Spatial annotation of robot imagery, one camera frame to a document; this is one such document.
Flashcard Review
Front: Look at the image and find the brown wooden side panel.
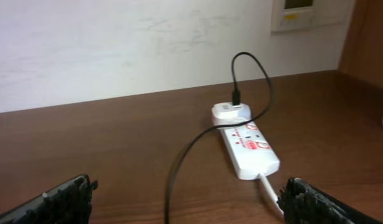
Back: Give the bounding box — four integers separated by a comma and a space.
338, 0, 383, 89

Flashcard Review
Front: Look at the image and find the white power strip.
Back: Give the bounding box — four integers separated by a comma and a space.
220, 121, 280, 180

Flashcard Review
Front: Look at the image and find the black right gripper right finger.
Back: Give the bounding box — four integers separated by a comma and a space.
277, 178, 381, 224

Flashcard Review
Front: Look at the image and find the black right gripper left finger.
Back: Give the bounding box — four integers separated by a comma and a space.
0, 174, 98, 224

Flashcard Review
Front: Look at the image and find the white wall control panel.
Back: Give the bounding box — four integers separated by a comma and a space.
271, 0, 354, 32

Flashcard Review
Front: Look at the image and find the white power strip cord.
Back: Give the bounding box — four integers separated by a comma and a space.
259, 174, 285, 220

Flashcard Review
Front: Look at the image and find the white usb charger adapter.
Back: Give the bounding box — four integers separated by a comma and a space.
211, 102, 252, 126

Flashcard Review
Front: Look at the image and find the black charging cable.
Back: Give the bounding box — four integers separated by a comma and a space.
164, 52, 275, 224

